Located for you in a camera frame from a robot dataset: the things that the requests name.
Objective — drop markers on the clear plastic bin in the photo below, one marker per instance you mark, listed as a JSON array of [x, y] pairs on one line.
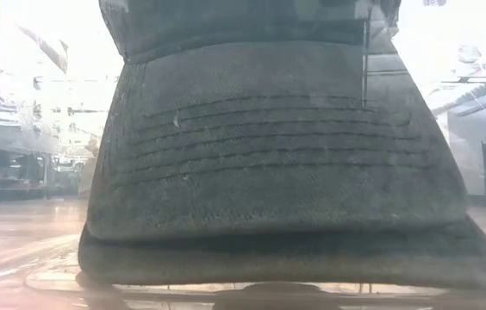
[[19, 267]]

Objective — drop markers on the black baseball cap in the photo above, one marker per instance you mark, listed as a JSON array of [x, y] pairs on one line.
[[269, 172], [269, 262], [243, 21]]

